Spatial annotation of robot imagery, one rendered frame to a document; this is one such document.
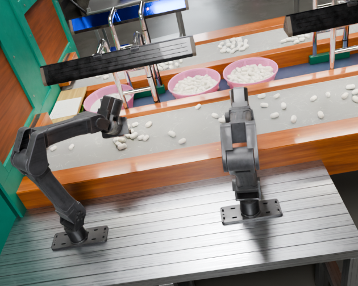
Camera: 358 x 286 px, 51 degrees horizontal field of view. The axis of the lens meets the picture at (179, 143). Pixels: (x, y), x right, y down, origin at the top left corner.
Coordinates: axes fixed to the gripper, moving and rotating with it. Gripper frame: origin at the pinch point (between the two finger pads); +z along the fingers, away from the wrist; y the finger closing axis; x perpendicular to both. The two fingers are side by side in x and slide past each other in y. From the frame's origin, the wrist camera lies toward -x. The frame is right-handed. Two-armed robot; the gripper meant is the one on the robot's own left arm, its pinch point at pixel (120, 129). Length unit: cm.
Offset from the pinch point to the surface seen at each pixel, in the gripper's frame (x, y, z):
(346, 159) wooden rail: 27, -83, 1
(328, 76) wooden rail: -9, -90, 25
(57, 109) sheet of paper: -20, 39, 36
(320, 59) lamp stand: -23, -97, 52
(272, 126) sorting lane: 9, -59, 7
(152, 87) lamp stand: -19.5, -11.7, 24.4
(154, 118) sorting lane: -4.9, -10.4, 23.7
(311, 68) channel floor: -19, -90, 50
